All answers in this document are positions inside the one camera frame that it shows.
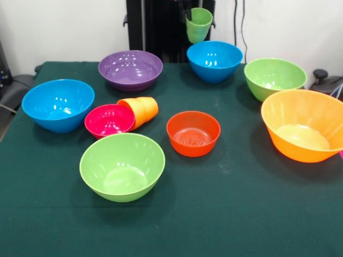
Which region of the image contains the blue plastic bowl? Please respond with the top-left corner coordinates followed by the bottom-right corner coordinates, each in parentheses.
top-left (21, 79), bottom-right (95, 134)
top-left (187, 40), bottom-right (244, 84)

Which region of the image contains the pink plastic bowl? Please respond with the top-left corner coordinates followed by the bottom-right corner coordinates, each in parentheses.
top-left (84, 104), bottom-right (136, 140)

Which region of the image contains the green plastic bowl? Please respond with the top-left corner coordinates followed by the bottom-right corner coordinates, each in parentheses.
top-left (79, 133), bottom-right (166, 203)
top-left (244, 57), bottom-right (308, 102)

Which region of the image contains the purple plastic bowl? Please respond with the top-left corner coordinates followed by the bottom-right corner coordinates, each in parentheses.
top-left (98, 50), bottom-right (163, 93)

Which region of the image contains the dark green table cloth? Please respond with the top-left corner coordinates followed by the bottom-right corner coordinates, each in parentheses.
top-left (0, 61), bottom-right (343, 257)

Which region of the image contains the green plastic cup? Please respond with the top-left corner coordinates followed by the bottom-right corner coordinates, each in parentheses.
top-left (185, 7), bottom-right (214, 44)

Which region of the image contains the orange plastic cup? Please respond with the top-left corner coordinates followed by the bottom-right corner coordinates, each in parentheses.
top-left (116, 96), bottom-right (159, 132)

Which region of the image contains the black wall cable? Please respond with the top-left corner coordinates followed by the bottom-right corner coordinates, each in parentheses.
top-left (241, 0), bottom-right (249, 64)
top-left (233, 0), bottom-right (240, 47)

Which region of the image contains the red-orange plastic bowl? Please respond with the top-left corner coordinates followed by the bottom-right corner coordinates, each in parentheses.
top-left (166, 110), bottom-right (221, 157)

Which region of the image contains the dark grey chair base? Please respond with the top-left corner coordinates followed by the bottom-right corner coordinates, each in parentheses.
top-left (309, 69), bottom-right (343, 101)
top-left (0, 73), bottom-right (35, 113)

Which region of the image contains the large orange plastic bowl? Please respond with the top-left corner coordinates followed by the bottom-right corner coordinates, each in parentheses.
top-left (261, 89), bottom-right (343, 163)

